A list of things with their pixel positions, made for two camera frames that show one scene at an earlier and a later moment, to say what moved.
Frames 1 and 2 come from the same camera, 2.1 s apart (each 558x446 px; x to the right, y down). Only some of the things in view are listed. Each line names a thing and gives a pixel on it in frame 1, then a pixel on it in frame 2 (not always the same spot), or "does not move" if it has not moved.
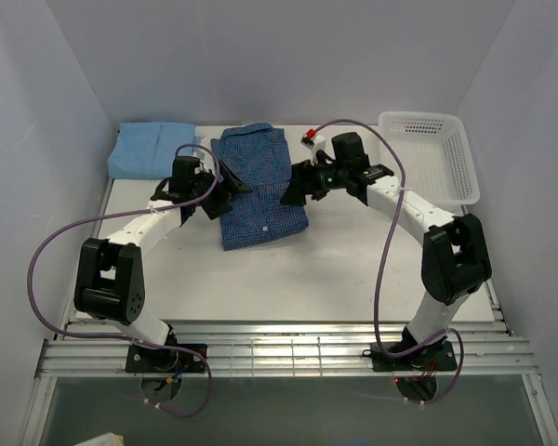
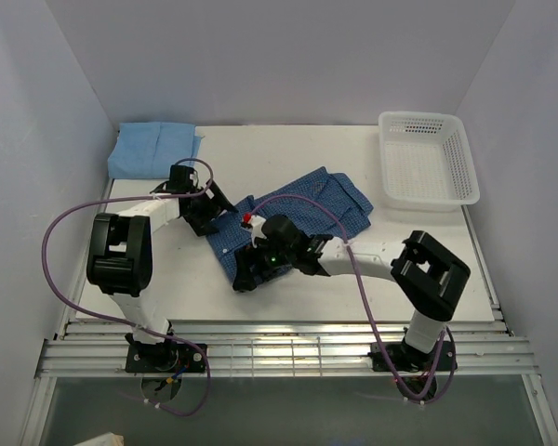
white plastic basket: [435, 156] does not move
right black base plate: [440, 357] does not move
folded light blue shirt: [146, 150] does not move
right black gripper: [303, 177] -> [246, 257]
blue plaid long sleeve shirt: [259, 156] -> [325, 204]
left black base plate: [145, 360] does not move
